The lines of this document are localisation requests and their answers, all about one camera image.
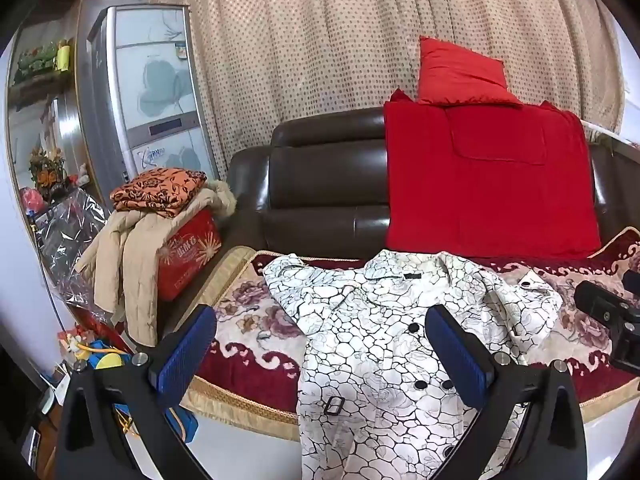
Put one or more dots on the yellow bottle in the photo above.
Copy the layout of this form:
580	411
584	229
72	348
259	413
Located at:
63	55

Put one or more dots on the wooden display cabinet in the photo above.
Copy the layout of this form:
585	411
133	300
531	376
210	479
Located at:
35	89

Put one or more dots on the colourful plastic toy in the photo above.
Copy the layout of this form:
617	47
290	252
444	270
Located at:
100	352

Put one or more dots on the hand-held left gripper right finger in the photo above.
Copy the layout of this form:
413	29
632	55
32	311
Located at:
460	355

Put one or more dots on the green ornament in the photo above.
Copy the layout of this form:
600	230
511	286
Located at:
35	60

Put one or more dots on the orange black patterned cloth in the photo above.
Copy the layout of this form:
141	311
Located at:
155	192

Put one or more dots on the beige padded jacket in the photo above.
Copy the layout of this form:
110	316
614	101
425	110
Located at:
135	260

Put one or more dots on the white black-patterned coat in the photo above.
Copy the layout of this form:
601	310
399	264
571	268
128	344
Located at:
380	360

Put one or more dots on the red cardboard box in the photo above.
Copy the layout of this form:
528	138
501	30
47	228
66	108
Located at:
190	260

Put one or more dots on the pink ornament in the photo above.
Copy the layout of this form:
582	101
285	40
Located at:
32	200

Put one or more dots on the small red pillow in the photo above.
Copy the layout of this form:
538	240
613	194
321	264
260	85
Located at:
460	72

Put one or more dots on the dark brown leather sofa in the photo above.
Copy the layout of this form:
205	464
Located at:
320	185

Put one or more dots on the blue plastic toy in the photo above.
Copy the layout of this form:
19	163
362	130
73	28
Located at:
182	425

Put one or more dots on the white ledge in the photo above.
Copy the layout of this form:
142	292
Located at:
607	132

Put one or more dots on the clear plastic bag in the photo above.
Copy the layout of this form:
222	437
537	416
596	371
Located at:
65	240

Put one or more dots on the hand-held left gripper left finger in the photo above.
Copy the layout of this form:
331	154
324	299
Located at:
185	352

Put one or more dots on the silver floral refrigerator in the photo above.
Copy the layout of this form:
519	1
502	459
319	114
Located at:
155	85

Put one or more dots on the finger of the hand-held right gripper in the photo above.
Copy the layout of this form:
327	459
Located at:
597	300
633	279

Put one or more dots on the beige dotted curtain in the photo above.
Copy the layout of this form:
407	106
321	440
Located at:
310	45

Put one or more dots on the artificial flower arrangement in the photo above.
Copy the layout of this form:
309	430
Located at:
47	170

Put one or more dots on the red blanket on sofa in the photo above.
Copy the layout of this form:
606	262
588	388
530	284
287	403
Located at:
475	200

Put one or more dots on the red floral blanket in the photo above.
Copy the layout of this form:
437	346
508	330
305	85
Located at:
250	320

